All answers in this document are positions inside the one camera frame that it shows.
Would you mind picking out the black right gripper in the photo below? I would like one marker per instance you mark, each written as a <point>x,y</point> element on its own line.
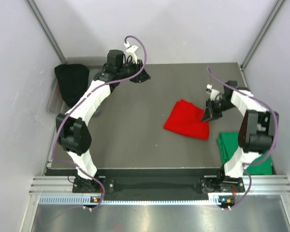
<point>210,113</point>

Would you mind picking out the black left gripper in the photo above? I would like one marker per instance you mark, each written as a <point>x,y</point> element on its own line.
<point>143,76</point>

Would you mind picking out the red t shirt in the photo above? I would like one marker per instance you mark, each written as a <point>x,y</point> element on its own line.
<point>185,119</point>

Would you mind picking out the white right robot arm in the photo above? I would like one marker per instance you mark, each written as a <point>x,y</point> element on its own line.
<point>256,134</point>

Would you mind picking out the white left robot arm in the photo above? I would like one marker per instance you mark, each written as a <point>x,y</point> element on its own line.
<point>72,132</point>

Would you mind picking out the green folded t shirt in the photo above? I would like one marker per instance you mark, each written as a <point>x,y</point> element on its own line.
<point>228,144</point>

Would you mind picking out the grey t shirt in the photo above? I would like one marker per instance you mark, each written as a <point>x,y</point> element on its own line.
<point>95,75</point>

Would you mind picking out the black t shirt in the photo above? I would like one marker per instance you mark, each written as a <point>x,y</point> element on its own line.
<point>73,81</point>

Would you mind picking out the grey plastic bin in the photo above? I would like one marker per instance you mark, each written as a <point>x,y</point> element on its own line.
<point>55,102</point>

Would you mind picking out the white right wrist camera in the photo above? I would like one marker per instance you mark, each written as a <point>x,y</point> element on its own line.
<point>212,92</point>

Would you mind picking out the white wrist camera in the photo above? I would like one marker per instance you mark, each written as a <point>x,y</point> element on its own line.
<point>131,50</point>
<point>212,92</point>

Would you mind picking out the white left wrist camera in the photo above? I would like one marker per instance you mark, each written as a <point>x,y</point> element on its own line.
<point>131,50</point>

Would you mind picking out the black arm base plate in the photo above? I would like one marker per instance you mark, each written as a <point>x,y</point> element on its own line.
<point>199,180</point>

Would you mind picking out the left aluminium corner post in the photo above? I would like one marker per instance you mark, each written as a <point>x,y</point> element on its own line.
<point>46,30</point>

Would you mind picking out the aluminium corner post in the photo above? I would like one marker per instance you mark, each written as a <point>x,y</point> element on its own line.
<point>262,33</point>
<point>46,30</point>

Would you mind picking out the aluminium frame rail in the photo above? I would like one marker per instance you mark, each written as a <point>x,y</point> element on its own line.
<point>260,185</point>

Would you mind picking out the right aluminium corner post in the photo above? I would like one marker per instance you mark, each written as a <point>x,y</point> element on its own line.
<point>262,33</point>

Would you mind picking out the slotted grey cable duct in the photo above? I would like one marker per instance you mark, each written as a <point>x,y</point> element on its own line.
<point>92,200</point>

